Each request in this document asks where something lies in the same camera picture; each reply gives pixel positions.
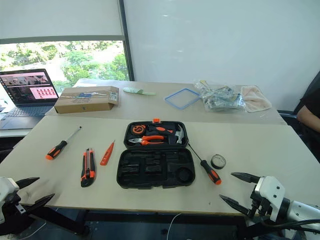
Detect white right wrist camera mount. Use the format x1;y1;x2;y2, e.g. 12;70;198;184
254;176;286;222

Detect black table frame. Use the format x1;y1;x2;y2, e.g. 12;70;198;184
21;206;251;238

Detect dark window frame post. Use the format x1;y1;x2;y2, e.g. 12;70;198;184
117;0;136;82

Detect clear lid with blue rim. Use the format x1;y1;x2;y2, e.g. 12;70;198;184
164;87;202;110

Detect brown cardboard box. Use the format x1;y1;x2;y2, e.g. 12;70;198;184
54;85;120;114

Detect black electrical tape roll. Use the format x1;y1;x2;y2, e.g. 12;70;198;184
210;154;227;171

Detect orange voltage tester pen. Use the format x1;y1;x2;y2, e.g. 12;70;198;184
99;139;116;167

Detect clear plastic bag of items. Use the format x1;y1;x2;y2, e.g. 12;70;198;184
193;79;249;113

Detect white cable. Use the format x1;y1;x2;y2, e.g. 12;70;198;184
167;212;182;240

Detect black tool case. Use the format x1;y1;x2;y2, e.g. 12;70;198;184
116;117;196;190

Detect silver shaft screwdriver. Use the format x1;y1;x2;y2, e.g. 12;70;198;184
45;126;83;161

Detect pale green flat plastic piece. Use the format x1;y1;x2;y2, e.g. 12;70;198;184
122;86;157;97

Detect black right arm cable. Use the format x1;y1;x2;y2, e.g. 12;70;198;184
259;216;320;235

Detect white roller blind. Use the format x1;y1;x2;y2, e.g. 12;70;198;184
0;0;125;41

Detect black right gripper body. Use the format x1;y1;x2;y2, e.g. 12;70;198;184
246;189;274;218

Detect black orange utility knife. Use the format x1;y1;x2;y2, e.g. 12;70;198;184
80;148;96;188

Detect orange black tape measure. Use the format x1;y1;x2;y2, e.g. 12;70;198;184
131;124;147;137

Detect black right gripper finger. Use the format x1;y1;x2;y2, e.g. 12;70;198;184
219;194;254;217
230;171;261;185

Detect pink cloth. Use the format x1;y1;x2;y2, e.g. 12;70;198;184
239;84;273;113

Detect chrome claw hammer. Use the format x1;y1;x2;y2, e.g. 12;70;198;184
146;124;186;145

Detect orange handled pliers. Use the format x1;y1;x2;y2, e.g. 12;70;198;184
128;135;165;147

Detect black shaft screwdriver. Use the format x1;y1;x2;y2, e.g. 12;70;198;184
187;142;223;186

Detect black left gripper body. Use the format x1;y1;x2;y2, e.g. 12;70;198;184
2;192;27;222

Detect person in black shirt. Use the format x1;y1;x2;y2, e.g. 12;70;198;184
296;91;320;151

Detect open laptop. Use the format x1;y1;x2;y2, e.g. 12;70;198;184
0;68;60;131

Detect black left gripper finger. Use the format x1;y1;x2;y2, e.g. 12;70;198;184
15;176;41;190
23;192;56;213

